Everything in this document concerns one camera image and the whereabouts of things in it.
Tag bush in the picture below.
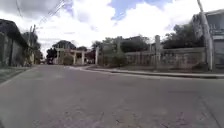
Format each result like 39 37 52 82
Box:
105 52 128 68

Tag grey paved road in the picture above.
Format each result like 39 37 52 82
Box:
0 64 224 128

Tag pale gateway structure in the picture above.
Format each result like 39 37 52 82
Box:
51 39 87 66

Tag raised concrete kerb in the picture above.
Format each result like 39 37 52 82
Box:
84 66 224 80

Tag dark tree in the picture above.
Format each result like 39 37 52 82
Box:
161 21 205 50

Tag leaning utility pole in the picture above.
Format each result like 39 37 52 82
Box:
196 0 215 72

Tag grey pavement strip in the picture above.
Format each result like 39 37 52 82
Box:
0 66 35 85

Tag grey building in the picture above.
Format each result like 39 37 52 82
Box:
204 9 224 70

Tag trees behind wall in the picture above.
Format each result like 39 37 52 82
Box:
91 35 152 54

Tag long grey wall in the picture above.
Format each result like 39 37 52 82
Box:
95 34 208 71

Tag overhead wires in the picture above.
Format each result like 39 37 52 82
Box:
14 0 73 27

